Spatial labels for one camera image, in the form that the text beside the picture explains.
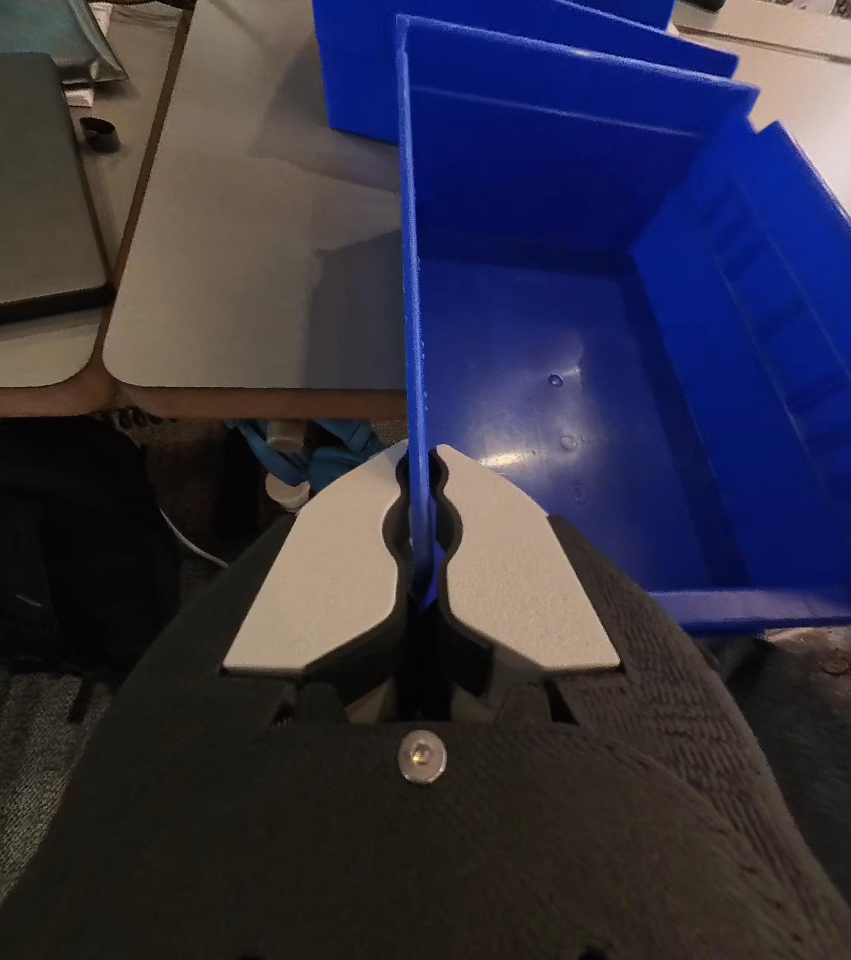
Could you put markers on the blue plastic bin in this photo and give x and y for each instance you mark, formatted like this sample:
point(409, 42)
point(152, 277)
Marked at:
point(365, 67)
point(545, 337)

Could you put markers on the dark green pouch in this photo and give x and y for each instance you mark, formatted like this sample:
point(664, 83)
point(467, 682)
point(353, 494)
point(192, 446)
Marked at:
point(43, 37)

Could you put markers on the black laptop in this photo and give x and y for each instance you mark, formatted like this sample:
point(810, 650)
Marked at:
point(13, 187)

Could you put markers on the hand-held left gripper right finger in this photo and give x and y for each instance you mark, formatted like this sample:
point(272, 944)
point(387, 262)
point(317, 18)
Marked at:
point(523, 585)

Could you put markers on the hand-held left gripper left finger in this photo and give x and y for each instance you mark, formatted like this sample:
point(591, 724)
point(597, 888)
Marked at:
point(320, 585)

